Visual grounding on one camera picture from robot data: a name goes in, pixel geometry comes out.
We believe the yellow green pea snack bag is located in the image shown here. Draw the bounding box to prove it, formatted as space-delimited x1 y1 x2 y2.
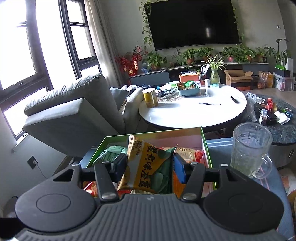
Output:
117 135 176 194

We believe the light green snack bag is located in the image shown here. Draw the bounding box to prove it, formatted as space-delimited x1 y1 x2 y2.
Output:
93 146 127 165

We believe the blue striped tablecloth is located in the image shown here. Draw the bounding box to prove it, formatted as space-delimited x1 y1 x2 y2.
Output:
78 138 295 241

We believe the green cardboard box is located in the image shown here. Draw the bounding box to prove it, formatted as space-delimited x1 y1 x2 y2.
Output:
88 128 212 197

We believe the grey sofa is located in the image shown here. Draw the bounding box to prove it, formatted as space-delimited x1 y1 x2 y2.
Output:
23 74 148 157

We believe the clear glass mug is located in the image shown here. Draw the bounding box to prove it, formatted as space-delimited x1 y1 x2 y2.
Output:
230 123 273 179

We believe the black pen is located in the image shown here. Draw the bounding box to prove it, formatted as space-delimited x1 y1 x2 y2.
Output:
199 102 223 106

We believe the round white coffee table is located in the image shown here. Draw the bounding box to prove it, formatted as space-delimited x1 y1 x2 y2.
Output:
138 84 247 132

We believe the black marker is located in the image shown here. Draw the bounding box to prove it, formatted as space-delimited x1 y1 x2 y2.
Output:
230 96 240 103

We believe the blue snack tray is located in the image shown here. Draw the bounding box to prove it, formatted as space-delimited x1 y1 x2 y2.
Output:
177 81 201 97

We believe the yellow tin can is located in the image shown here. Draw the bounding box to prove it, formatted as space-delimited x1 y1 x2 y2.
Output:
142 88 158 108

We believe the glass vase with plant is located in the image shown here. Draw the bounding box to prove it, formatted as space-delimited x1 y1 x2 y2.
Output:
204 54 225 88

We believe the grey tv cabinet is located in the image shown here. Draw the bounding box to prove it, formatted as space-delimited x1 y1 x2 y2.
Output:
129 62 270 88

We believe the dark round side table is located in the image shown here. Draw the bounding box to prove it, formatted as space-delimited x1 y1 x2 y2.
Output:
243 92 295 168

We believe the open cardboard box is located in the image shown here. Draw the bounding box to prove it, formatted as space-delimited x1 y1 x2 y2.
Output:
224 69 253 91

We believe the red flower decoration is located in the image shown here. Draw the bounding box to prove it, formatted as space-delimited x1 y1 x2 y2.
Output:
115 45 148 77

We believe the orange gift bag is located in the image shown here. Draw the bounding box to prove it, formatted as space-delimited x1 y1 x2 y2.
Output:
257 71 273 89

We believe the wall power socket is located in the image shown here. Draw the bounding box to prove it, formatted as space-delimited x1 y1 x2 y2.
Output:
27 156 38 169

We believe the black wall television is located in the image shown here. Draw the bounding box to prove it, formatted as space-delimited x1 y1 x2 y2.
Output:
144 1 240 50

